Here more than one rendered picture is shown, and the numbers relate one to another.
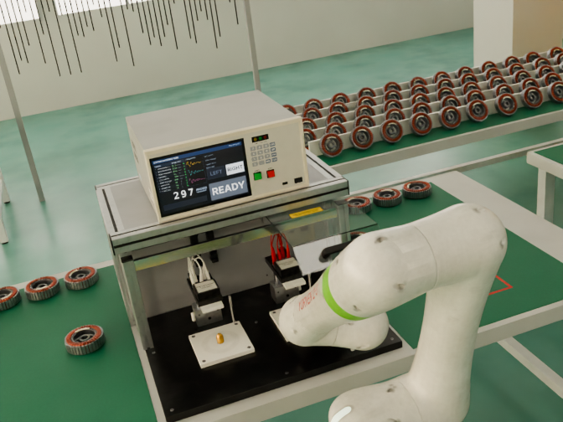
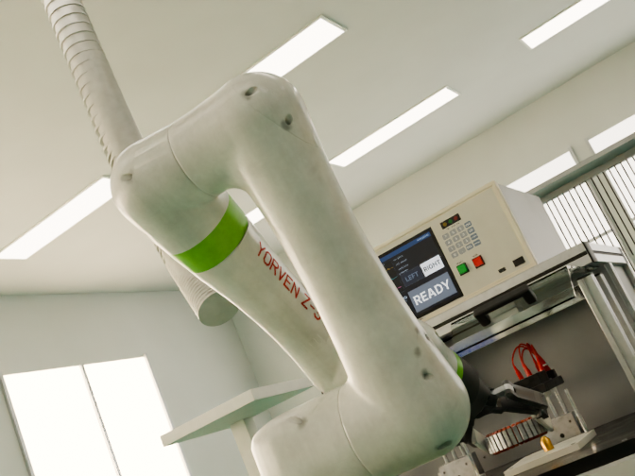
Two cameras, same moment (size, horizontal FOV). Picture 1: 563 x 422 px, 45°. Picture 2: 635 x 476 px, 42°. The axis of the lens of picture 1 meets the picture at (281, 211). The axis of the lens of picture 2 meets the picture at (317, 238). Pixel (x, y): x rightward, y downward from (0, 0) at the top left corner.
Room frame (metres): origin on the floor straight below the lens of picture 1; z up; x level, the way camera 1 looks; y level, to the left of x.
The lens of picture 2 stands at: (0.26, -0.94, 0.91)
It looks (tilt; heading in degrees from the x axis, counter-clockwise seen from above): 15 degrees up; 42
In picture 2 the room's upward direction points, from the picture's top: 24 degrees counter-clockwise
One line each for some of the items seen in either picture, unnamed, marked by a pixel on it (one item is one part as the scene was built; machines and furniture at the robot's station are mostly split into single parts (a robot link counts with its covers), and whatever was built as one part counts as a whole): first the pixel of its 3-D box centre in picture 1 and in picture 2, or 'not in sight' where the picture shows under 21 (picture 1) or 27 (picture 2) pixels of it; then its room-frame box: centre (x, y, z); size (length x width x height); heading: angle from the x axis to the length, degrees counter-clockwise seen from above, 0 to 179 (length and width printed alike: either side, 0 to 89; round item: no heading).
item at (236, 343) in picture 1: (220, 343); not in sight; (1.58, 0.21, 0.78); 0.15 x 0.15 x 0.01; 16
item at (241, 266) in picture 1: (230, 249); (500, 390); (1.86, 0.17, 0.92); 0.66 x 0.01 x 0.30; 106
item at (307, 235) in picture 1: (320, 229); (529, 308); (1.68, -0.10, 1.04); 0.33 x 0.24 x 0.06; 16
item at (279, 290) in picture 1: (284, 289); (562, 429); (1.79, 0.02, 0.80); 0.08 x 0.05 x 0.06; 106
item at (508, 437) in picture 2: not in sight; (516, 433); (1.52, -0.06, 0.84); 0.11 x 0.11 x 0.04
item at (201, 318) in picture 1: (207, 311); (461, 470); (1.72, 0.25, 0.80); 0.08 x 0.05 x 0.06; 106
